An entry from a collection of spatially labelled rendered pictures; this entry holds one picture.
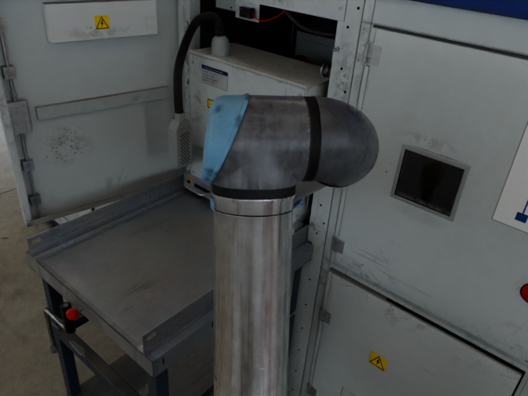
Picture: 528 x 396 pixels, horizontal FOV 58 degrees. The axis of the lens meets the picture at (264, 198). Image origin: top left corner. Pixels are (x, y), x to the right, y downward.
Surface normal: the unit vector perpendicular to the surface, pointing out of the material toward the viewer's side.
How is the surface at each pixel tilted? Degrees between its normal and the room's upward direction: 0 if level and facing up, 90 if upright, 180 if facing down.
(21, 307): 0
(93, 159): 90
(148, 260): 0
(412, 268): 91
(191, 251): 0
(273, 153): 77
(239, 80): 90
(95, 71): 90
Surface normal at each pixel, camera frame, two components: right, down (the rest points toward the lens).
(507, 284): -0.65, 0.35
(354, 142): 0.62, 0.14
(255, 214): 0.05, 0.19
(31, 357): 0.07, -0.86
